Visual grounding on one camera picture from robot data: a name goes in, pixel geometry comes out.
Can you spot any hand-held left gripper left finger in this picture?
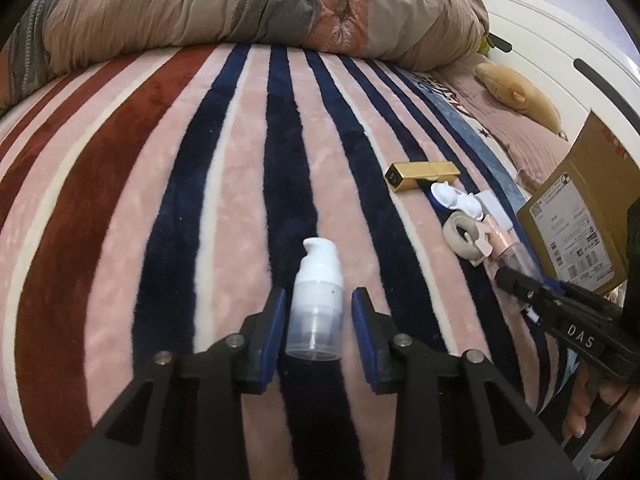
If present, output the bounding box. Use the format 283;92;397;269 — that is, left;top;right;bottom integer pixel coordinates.
55;287;288;480

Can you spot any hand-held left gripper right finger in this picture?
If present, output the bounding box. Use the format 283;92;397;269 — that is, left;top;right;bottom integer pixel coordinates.
351;287;576;480

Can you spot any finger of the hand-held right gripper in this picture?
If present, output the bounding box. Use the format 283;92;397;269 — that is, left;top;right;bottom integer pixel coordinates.
519;301;551;333
496;266;567;311

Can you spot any clear pink-capped spray bottle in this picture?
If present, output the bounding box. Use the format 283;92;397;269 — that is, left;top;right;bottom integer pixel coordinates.
481;229;545;287

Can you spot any white pump bottle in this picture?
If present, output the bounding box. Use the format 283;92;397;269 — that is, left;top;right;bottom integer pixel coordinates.
285;237;345;361

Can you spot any brown cardboard box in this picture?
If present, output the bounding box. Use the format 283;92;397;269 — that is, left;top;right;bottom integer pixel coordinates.
516;110;640;297

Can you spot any person's right hand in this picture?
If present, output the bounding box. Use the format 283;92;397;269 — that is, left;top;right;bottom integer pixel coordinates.
561;352;640;462

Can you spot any white contact lens case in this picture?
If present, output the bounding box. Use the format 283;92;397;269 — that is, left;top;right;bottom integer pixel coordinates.
430;182;484;222

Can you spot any pink bed sheet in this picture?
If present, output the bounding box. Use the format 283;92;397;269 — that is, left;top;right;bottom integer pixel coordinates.
432;54;573;193

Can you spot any gold lipstick tube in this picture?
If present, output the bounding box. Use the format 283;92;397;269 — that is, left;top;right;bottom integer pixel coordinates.
384;160;461;194

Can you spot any striped plush blanket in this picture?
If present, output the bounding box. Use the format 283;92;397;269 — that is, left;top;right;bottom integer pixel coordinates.
0;42;581;480

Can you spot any yellow plush toy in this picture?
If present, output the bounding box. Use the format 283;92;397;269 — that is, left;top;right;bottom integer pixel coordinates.
473;62;569;140

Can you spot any green plush toy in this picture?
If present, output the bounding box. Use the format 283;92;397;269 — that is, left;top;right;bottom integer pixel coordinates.
477;32;502;57

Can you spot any white headboard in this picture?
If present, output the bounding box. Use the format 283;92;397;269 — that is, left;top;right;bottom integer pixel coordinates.
467;0;640;161

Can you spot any beige patchwork quilt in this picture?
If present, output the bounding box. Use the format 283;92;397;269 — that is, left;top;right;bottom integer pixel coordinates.
0;0;492;117

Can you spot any beige rolled strap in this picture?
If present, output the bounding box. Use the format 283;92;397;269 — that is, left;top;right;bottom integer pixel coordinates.
443;211;495;267

